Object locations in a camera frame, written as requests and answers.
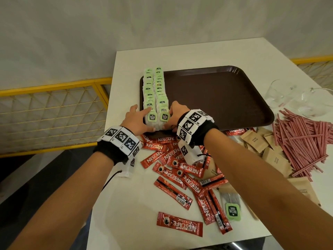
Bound person's right forearm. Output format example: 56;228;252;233
203;128;333;250

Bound person's left forearm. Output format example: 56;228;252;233
8;151;115;250

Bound pile of pink stirrer sticks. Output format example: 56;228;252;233
272;108;333;181

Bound clear glass cups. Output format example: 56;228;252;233
265;79;333;119

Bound pile of brown sugar packets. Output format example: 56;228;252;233
205;126;322;222

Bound brown plastic tray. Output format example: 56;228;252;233
139;65;275;140

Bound marker cube on right wrist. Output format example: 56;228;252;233
178;144;205;166

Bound left wristband with marker tiles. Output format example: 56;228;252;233
93;126;143;166

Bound pile of red Nescafe sachets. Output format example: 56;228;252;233
140;127;257;238

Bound neat rows of tea bags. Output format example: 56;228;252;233
142;66;171;131

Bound wristband with marker tiles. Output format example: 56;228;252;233
176;109;220;147
93;126;143;166

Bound green tag tea bag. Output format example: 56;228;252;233
219;191;242;222
158;106;171;129
145;108;159;130

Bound right wristband with marker tiles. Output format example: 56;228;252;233
176;109;220;147

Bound person's left hand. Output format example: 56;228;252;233
120;104;156;136

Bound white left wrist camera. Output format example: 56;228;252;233
118;156;137;179

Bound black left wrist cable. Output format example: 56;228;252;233
100;170;123;193

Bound person's right hand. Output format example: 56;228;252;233
163;101;192;133

